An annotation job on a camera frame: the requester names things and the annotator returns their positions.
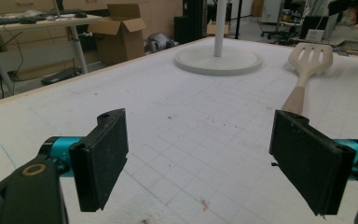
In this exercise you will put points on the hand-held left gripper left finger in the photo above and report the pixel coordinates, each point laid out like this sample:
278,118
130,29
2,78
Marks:
101,161

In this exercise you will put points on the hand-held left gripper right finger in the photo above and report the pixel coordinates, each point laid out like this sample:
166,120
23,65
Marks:
307,161

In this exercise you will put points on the beige slotted spatula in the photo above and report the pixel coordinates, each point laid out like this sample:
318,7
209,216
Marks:
308,62

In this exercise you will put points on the black power strip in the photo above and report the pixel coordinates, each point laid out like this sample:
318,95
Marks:
60,76

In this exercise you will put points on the open cardboard box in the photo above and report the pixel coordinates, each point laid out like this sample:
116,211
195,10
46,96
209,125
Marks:
119,35

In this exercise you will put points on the grey backpack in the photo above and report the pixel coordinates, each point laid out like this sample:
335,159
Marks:
158,42

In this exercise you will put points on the white round stand base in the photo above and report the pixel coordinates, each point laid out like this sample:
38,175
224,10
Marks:
218,60

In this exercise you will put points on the black computer mouse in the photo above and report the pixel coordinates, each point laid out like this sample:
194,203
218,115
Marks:
80,14

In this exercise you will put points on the wooden desk with white legs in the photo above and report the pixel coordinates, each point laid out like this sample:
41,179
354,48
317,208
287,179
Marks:
40,24

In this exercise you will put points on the white stand pole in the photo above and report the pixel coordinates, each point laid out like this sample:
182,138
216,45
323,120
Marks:
220,28

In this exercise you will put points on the small cardboard box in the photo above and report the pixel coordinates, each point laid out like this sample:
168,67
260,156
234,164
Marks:
217,28

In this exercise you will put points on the black cabinet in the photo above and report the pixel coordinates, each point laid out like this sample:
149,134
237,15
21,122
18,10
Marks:
190,21

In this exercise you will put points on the black keyboard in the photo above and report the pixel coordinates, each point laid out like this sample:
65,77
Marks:
0,21

